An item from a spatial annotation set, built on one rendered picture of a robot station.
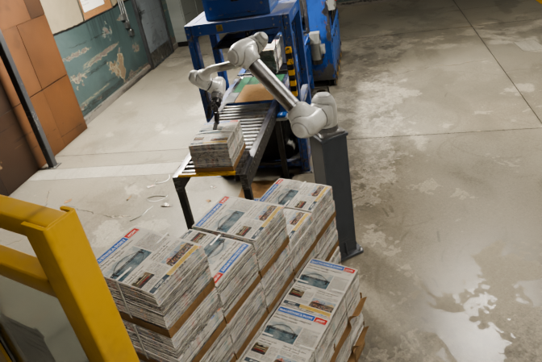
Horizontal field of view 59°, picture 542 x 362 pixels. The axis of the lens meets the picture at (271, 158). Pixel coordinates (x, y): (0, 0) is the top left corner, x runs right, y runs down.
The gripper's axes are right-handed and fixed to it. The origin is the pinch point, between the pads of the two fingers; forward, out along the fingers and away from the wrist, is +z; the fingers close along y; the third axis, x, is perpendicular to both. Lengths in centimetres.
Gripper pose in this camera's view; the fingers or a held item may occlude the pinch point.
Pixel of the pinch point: (211, 122)
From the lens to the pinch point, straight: 339.0
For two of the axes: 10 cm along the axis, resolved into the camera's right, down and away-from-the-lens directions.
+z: -0.8, 8.3, -5.5
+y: 2.2, 5.5, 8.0
